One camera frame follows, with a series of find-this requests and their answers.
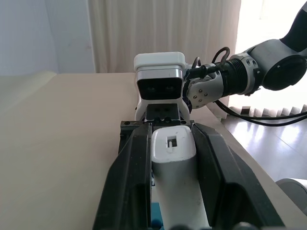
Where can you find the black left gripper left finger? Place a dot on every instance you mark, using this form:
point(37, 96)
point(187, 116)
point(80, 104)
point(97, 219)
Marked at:
point(129, 172)

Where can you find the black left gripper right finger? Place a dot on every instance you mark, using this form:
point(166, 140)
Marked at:
point(223, 172)

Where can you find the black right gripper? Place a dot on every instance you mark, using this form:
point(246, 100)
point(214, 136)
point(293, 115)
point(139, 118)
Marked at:
point(162, 112)

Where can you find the blue plastic piece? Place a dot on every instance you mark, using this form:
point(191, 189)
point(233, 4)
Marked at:
point(157, 215)

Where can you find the silver robot body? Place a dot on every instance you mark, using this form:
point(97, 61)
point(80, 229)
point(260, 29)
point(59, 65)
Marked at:
point(293, 185)

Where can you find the white pleated curtain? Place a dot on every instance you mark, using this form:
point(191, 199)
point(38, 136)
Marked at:
point(163, 33)

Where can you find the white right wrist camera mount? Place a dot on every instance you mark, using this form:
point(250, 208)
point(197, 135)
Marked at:
point(159, 72)

